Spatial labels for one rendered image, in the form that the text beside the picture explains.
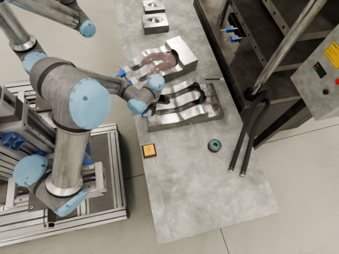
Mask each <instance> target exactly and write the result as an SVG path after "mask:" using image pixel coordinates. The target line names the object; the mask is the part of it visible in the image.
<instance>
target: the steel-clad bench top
mask: <svg viewBox="0 0 339 254"><path fill-rule="evenodd" d="M113 1H114V7H115V12H116V18H117V23H118V29H119V34H120V40H121V45H122V51H123V56H124V61H125V62H127V61H130V60H133V59H134V58H135V57H137V56H138V55H139V54H140V53H141V52H143V51H145V50H147V49H152V48H158V47H162V46H164V45H165V42H166V41H167V40H170V39H172V38H175V37H178V36H180V37H181V39H182V40H183V41H184V42H185V43H186V45H187V46H188V47H189V48H190V50H191V51H192V52H193V53H194V54H195V56H196V57H197V58H198V63H197V67H196V70H194V71H192V72H190V73H187V74H185V75H183V76H181V77H178V78H176V79H174V80H171V81H169V82H167V83H165V84H164V88H169V87H173V86H176V85H178V84H180V83H182V82H184V81H187V80H191V79H197V82H198V84H199V85H201V84H208V83H213V86H214V89H215V91H216V94H217V96H218V99H219V101H220V104H221V107H222V109H223V112H224V116H223V118H222V119H218V120H213V121H208V122H202V123H197V124H192V125H186V126H181V127H177V128H172V129H167V130H161V131H156V132H150V133H149V132H148V127H147V122H146V117H141V114H139V115H134V117H135V122H136V128H137V133H138V138H139V144H140V149H141V155H142V160H143V166H144V171H145V177H146V182H147V188H148V193H149V199H150V204H151V210H152V215H153V221H154V226H155V232H156V237H157V243H158V245H159V244H163V243H167V242H170V241H174V240H178V239H181V238H185V237H189V236H192V235H196V234H200V233H204V232H207V231H211V230H215V229H219V228H223V227H226V226H230V225H234V224H237V223H241V222H245V221H248V220H252V219H256V218H259V217H263V216H267V215H271V214H274V213H278V212H280V210H279V207H278V205H277V203H276V200H275V198H274V196H273V193H272V191H271V188H270V186H269V184H268V181H267V179H266V177H265V174H264V172H263V170H262V167H261V165H260V162H259V160H258V158H257V155H256V153H255V151H254V148H253V147H252V151H251V155H250V159H249V163H248V167H247V171H246V175H245V177H241V176H240V173H241V169H242V165H243V161H244V157H245V153H246V149H247V145H248V142H249V136H248V134H247V132H246V134H245V137H244V140H243V143H242V146H241V149H240V152H239V155H238V158H237V162H236V165H235V168H234V171H233V173H231V172H228V169H229V166H230V163H231V160H232V157H233V154H234V151H235V148H236V145H237V142H238V139H239V136H240V133H241V130H242V127H243V122H242V120H241V117H240V115H239V113H238V110H237V108H236V105H235V103H234V101H233V98H232V96H231V94H230V91H229V89H228V87H227V84H226V82H225V80H205V79H220V78H224V77H223V75H222V72H221V70H220V68H219V65H218V63H217V61H216V58H215V56H214V54H213V51H212V49H211V46H210V44H209V42H208V39H207V37H206V35H205V32H204V30H203V27H202V25H201V23H200V20H199V18H198V16H197V13H196V11H195V8H194V6H193V4H192V1H191V0H162V1H163V4H164V7H165V14H166V17H167V21H168V24H169V31H168V32H167V33H158V34H150V35H145V34H144V30H143V26H142V21H141V15H145V13H144V10H143V1H150V0H113ZM212 139H217V140H219V141H220V142H221V144H222V147H221V149H220V150H219V151H218V152H217V153H212V152H211V151H209V149H208V143H209V142H210V141H211V140H212ZM149 144H155V149H156V153H157V157H152V158H147V159H144V157H143V152H142V146H144V145H149Z"/></svg>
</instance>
